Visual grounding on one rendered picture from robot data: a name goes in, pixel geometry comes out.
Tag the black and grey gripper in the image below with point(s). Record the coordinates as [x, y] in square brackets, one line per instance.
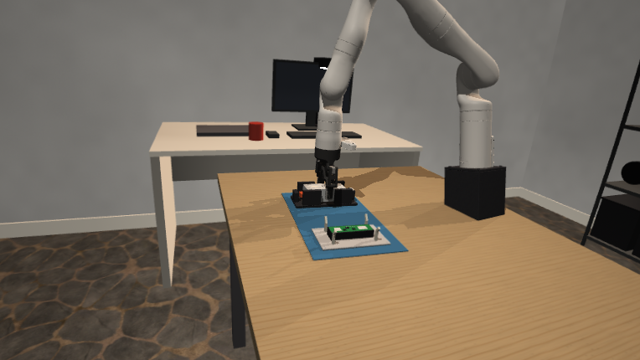
[325, 169]

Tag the beige rectangular cover with slots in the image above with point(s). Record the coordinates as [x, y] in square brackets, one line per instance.
[321, 186]

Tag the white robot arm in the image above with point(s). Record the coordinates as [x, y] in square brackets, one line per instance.
[440, 30]

